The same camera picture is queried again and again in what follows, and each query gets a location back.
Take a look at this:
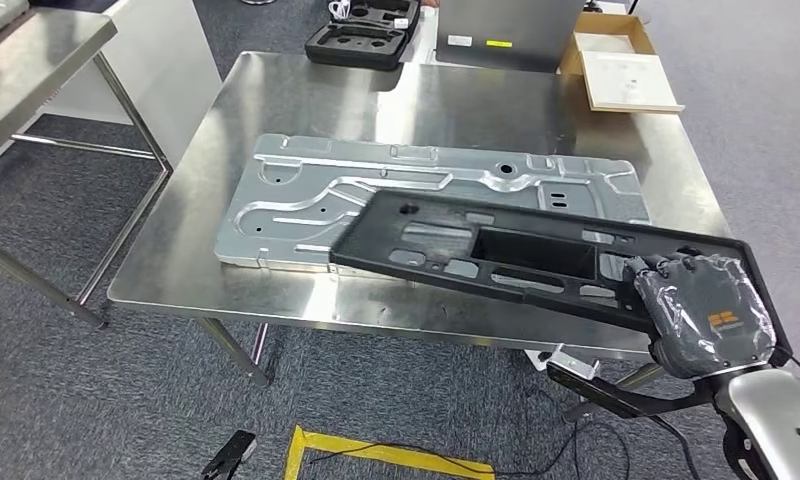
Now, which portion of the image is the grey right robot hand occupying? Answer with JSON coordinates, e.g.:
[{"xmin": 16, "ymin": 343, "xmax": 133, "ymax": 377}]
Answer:
[{"xmin": 623, "ymin": 250, "xmax": 779, "ymax": 380}]

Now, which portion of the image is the black slotted plastic panel part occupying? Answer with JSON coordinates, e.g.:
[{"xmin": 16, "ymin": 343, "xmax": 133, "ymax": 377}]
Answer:
[{"xmin": 328, "ymin": 190, "xmax": 793, "ymax": 369}]

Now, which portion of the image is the stainless steel workbench table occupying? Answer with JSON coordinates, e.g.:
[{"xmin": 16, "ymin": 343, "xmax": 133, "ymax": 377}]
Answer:
[{"xmin": 107, "ymin": 49, "xmax": 736, "ymax": 425}]

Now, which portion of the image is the flat white box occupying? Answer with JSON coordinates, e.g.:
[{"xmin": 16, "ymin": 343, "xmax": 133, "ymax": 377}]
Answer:
[{"xmin": 580, "ymin": 50, "xmax": 686, "ymax": 115}]

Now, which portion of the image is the stamped sheet metal panel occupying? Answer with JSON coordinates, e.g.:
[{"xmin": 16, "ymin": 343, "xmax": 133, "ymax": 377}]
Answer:
[{"xmin": 214, "ymin": 132, "xmax": 652, "ymax": 274}]

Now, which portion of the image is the black foam-lined case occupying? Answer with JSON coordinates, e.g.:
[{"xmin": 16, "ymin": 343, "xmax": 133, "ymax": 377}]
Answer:
[{"xmin": 305, "ymin": 0, "xmax": 422, "ymax": 72}]

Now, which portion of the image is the white cabinet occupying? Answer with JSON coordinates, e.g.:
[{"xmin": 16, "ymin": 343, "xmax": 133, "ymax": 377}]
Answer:
[{"xmin": 0, "ymin": 0, "xmax": 224, "ymax": 170}]

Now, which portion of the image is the stainless steel side table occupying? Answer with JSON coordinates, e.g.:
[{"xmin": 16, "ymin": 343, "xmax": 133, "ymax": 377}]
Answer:
[{"xmin": 0, "ymin": 0, "xmax": 175, "ymax": 329}]

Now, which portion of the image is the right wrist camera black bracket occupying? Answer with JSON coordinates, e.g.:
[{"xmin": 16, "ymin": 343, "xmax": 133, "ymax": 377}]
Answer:
[{"xmin": 545, "ymin": 343, "xmax": 719, "ymax": 420}]

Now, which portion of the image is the wrist camera black bracket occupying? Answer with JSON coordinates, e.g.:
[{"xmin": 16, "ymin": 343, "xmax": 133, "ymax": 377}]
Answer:
[
  {"xmin": 201, "ymin": 430, "xmax": 259, "ymax": 480},
  {"xmin": 545, "ymin": 343, "xmax": 719, "ymax": 420}
]

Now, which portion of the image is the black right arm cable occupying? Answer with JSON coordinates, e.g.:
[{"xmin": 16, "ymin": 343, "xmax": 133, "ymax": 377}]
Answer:
[{"xmin": 648, "ymin": 413, "xmax": 706, "ymax": 480}]

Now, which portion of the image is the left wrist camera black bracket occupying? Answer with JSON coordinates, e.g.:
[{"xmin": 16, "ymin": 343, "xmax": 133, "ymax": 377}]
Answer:
[{"xmin": 201, "ymin": 430, "xmax": 259, "ymax": 480}]

